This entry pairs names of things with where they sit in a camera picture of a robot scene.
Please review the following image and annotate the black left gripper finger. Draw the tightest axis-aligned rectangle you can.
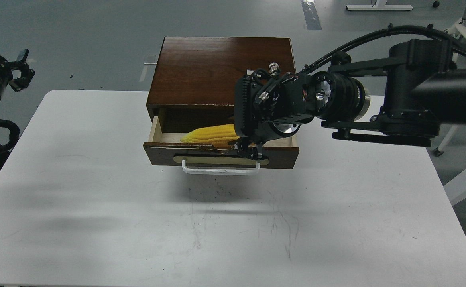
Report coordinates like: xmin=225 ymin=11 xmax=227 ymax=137
xmin=6 ymin=49 xmax=35 ymax=92

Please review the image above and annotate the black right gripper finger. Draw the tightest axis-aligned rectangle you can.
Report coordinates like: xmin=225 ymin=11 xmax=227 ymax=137
xmin=213 ymin=136 xmax=242 ymax=151
xmin=237 ymin=138 xmax=265 ymax=161

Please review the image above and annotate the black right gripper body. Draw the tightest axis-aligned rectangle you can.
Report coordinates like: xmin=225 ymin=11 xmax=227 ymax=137
xmin=234 ymin=62 xmax=324 ymax=145

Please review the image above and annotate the yellow corn cob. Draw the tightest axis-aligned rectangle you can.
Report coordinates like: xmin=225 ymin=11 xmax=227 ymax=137
xmin=180 ymin=124 xmax=239 ymax=145

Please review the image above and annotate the wooden drawer with white handle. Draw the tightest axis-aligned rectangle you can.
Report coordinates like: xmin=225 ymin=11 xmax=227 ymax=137
xmin=143 ymin=108 xmax=300 ymax=169

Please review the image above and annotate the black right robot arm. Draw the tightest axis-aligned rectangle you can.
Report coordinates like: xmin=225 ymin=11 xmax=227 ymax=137
xmin=227 ymin=24 xmax=466 ymax=160

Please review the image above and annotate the dark wooden cabinet box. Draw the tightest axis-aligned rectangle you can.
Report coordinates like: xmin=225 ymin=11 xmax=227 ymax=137
xmin=146 ymin=36 xmax=295 ymax=123

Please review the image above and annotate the grey floor tape strip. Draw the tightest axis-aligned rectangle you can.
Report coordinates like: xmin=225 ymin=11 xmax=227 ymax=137
xmin=301 ymin=0 xmax=322 ymax=31

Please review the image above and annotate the white table leg base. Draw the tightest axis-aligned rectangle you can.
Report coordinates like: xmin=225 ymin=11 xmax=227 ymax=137
xmin=345 ymin=0 xmax=413 ymax=11

